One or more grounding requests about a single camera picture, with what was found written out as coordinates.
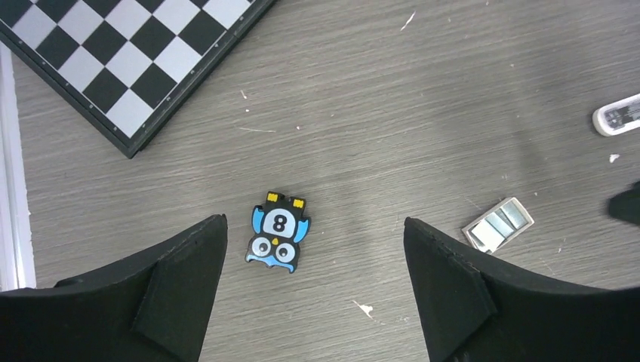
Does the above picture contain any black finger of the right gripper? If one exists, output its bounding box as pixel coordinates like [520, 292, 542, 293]
[608, 182, 639, 225]

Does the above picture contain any blue owl eraser toy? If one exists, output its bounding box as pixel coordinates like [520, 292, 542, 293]
[245, 191, 311, 274]

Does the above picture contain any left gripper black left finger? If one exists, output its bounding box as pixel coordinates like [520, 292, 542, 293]
[1, 215, 228, 361]

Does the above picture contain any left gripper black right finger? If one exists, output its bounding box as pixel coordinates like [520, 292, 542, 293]
[403, 217, 639, 361]

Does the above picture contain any black white chessboard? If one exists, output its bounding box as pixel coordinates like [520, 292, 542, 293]
[1, 0, 272, 158]

